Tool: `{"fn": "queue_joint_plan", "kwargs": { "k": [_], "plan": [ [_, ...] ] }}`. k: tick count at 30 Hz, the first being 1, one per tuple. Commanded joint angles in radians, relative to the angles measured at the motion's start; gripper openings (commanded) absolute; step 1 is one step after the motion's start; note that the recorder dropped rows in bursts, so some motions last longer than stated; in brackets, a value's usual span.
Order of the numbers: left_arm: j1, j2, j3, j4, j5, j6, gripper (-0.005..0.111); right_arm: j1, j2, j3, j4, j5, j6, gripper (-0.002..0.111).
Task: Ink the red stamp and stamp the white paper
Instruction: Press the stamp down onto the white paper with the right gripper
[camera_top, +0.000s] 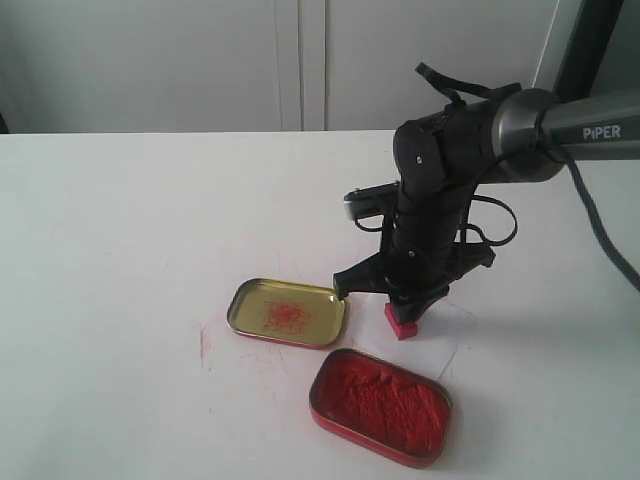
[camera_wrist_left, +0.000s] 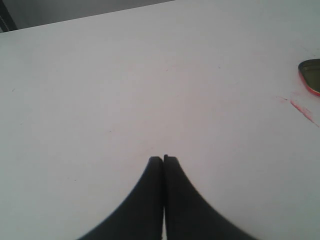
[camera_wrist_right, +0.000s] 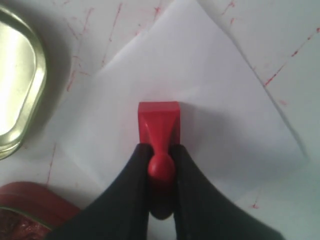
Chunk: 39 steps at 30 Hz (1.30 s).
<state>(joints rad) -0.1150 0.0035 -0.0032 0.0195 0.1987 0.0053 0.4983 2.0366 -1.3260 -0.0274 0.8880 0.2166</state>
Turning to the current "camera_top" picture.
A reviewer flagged white cabinet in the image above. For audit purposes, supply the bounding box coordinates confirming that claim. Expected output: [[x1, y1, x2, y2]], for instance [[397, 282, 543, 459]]
[[1, 1, 580, 133]]

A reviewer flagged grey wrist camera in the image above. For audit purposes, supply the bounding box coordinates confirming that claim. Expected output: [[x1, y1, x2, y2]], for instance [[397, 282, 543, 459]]
[[343, 181, 400, 221]]

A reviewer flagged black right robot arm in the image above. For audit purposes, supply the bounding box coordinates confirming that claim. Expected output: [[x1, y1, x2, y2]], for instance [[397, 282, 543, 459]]
[[333, 89, 639, 328]]

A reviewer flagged dark vertical post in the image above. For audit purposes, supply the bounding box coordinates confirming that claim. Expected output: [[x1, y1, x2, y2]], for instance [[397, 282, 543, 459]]
[[553, 0, 624, 101]]

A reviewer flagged red ink pad tin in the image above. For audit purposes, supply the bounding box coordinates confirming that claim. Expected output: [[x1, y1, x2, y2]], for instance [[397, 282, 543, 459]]
[[309, 348, 453, 469]]

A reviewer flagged red plastic stamp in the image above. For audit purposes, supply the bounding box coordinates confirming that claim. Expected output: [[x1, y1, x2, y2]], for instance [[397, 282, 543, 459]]
[[384, 303, 418, 341]]

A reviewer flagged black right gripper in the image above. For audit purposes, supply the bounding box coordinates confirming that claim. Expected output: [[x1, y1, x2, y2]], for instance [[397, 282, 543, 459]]
[[333, 200, 495, 325]]

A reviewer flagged white paper sheet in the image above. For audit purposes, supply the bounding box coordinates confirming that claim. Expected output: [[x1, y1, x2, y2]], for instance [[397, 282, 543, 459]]
[[341, 294, 475, 379]]

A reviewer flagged gold tin lid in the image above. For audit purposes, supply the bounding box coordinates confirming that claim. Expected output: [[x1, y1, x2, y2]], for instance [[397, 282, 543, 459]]
[[227, 278, 347, 349]]

